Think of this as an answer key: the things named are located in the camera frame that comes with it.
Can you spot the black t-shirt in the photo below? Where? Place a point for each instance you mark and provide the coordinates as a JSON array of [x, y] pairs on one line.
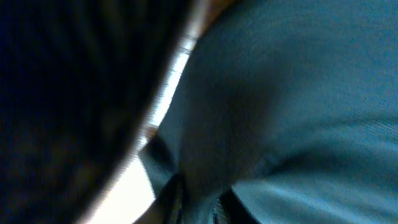
[[286, 111]]

